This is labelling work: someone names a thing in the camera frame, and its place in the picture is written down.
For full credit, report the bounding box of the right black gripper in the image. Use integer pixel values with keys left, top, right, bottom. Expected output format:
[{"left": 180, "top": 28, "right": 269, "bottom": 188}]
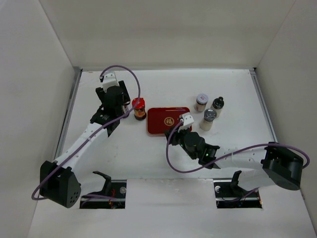
[{"left": 163, "top": 123, "right": 197, "bottom": 160}]

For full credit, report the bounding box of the red lid chili sauce jar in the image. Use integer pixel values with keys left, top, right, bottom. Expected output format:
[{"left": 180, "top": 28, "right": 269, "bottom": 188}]
[{"left": 132, "top": 98, "right": 147, "bottom": 120}]

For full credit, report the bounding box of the clear lid salt grinder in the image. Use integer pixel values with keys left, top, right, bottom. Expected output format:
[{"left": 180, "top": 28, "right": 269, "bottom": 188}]
[{"left": 200, "top": 109, "right": 217, "bottom": 131}]

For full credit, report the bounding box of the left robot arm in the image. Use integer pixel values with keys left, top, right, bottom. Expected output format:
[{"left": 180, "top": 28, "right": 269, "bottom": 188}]
[{"left": 39, "top": 79, "right": 131, "bottom": 208}]

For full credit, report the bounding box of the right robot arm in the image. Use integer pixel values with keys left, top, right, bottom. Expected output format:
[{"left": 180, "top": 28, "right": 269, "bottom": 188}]
[{"left": 164, "top": 127, "right": 309, "bottom": 196}]

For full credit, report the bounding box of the red rectangular tray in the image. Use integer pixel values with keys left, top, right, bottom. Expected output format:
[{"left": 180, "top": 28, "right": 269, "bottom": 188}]
[{"left": 147, "top": 107, "right": 190, "bottom": 135}]

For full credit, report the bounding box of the white lid spice jar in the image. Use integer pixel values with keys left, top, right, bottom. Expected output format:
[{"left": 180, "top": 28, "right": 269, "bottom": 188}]
[{"left": 194, "top": 93, "right": 209, "bottom": 112}]

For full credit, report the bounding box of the black top pepper grinder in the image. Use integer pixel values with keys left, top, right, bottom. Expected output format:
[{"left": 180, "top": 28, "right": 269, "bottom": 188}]
[{"left": 211, "top": 97, "right": 224, "bottom": 118}]

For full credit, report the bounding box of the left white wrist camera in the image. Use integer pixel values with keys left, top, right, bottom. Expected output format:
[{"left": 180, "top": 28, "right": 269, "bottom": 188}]
[{"left": 99, "top": 71, "right": 119, "bottom": 92}]

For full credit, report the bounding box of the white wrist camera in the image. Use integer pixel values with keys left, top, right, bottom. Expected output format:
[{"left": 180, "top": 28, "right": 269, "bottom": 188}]
[
  {"left": 99, "top": 71, "right": 119, "bottom": 92},
  {"left": 178, "top": 112, "right": 194, "bottom": 130}
]

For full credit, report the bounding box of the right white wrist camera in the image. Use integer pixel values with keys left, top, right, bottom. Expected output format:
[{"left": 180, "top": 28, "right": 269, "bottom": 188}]
[{"left": 178, "top": 112, "right": 194, "bottom": 130}]

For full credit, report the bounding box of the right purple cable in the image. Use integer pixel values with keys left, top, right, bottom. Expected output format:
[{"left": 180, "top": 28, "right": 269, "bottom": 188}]
[{"left": 166, "top": 119, "right": 311, "bottom": 173}]

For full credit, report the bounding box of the purple cable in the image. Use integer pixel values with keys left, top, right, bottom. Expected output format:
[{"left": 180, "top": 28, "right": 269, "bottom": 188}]
[
  {"left": 31, "top": 64, "right": 142, "bottom": 201},
  {"left": 166, "top": 119, "right": 311, "bottom": 173}
]

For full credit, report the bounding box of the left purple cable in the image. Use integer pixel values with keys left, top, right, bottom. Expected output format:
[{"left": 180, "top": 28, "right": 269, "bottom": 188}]
[{"left": 31, "top": 64, "right": 142, "bottom": 201}]

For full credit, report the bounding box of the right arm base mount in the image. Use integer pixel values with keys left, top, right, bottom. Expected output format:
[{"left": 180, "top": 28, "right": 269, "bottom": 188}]
[{"left": 213, "top": 171, "right": 262, "bottom": 209}]

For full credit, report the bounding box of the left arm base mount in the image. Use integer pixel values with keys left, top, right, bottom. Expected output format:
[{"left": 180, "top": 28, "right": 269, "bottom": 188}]
[{"left": 79, "top": 171, "right": 127, "bottom": 210}]

